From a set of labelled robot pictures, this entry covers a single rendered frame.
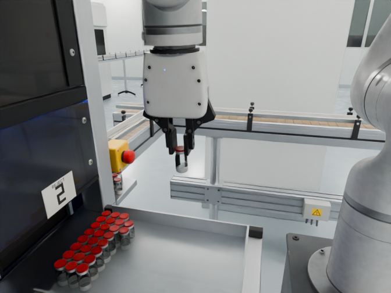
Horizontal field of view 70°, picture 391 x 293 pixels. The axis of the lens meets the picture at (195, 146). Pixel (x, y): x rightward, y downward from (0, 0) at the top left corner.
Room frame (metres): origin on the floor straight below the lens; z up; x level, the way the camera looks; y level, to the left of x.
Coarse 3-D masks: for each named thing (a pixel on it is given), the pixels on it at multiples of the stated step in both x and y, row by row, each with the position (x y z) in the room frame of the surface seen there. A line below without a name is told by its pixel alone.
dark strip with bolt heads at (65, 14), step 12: (60, 0) 0.57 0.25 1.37; (60, 12) 0.57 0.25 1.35; (72, 12) 0.60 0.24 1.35; (60, 24) 0.56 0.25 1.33; (72, 24) 0.60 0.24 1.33; (60, 36) 0.56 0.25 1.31; (72, 36) 0.59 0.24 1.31; (72, 48) 0.59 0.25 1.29; (72, 60) 0.58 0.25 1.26; (72, 72) 0.57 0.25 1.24; (72, 84) 0.57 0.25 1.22; (84, 120) 0.58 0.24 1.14
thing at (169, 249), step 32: (160, 224) 0.56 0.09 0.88; (192, 224) 0.54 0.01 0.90; (224, 224) 0.52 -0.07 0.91; (128, 256) 0.45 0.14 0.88; (160, 256) 0.45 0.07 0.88; (192, 256) 0.45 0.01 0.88; (224, 256) 0.45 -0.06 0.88; (64, 288) 0.37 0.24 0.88; (96, 288) 0.37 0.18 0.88; (128, 288) 0.37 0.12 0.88; (160, 288) 0.37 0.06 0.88; (192, 288) 0.37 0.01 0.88; (224, 288) 0.37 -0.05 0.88
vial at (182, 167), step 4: (176, 152) 0.45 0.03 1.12; (180, 152) 0.44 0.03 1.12; (176, 156) 0.45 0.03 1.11; (180, 156) 0.44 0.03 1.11; (184, 156) 0.45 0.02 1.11; (176, 160) 0.45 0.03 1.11; (180, 160) 0.44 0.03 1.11; (184, 160) 0.44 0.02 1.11; (176, 164) 0.45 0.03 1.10; (180, 164) 0.44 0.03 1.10; (184, 164) 0.44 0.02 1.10; (176, 168) 0.45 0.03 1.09; (180, 168) 0.44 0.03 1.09; (184, 168) 0.45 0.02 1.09; (180, 172) 0.44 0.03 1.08; (184, 172) 0.45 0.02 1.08
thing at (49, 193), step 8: (64, 176) 0.49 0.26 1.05; (72, 176) 0.52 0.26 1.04; (56, 184) 0.47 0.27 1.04; (64, 184) 0.49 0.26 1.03; (72, 184) 0.51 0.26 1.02; (48, 192) 0.45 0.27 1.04; (56, 192) 0.47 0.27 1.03; (64, 192) 0.49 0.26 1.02; (72, 192) 0.51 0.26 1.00; (48, 200) 0.44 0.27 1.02; (56, 200) 0.46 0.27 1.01; (48, 208) 0.44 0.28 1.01; (56, 208) 0.46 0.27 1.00; (48, 216) 0.44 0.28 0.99
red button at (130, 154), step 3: (126, 150) 0.71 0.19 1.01; (129, 150) 0.71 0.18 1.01; (132, 150) 0.72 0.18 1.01; (126, 153) 0.70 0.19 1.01; (129, 153) 0.70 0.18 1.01; (132, 153) 0.71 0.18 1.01; (123, 156) 0.70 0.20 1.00; (126, 156) 0.70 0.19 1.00; (129, 156) 0.70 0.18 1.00; (132, 156) 0.70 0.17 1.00; (123, 159) 0.70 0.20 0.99; (126, 159) 0.69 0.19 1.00; (129, 159) 0.69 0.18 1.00; (132, 159) 0.70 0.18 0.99; (126, 162) 0.70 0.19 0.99; (129, 162) 0.70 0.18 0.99; (132, 162) 0.71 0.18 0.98
